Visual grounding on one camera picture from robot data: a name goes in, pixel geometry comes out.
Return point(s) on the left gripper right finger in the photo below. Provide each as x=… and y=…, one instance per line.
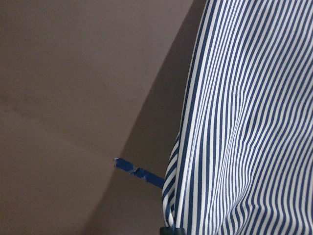
x=179, y=231

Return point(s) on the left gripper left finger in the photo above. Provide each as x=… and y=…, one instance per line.
x=165, y=231

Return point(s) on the navy white striped polo shirt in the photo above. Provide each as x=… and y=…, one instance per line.
x=242, y=163

